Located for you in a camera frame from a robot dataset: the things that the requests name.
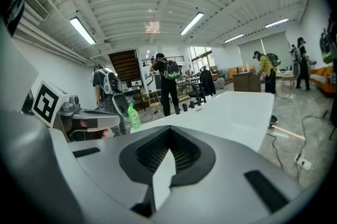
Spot orange sofa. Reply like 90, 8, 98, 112
310, 66, 337, 95

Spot office chair with black jacket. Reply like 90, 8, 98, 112
194, 66, 217, 103

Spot wooden staircase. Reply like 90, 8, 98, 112
107, 49, 139, 82

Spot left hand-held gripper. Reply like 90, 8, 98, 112
31, 80, 130, 140

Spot white power strip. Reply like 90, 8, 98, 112
294, 156, 312, 171

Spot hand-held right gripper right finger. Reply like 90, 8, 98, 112
151, 125, 306, 224

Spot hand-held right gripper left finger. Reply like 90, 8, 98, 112
48, 125, 172, 224

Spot black floor cable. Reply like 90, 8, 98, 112
267, 115, 335, 184

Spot ceiling tube light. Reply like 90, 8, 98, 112
224, 33, 245, 44
180, 12, 205, 36
70, 16, 97, 45
264, 17, 290, 29

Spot person's left hand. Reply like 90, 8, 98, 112
68, 119, 110, 141

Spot large window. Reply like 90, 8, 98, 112
188, 46, 213, 74

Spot green wall picture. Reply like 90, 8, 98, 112
319, 14, 337, 65

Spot white air vent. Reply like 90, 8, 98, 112
22, 0, 51, 21

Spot white bathtub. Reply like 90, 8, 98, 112
130, 91, 275, 152

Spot brown wooden cabinet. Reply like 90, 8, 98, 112
233, 70, 262, 93

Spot green plastic bottle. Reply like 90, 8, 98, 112
127, 103, 142, 130

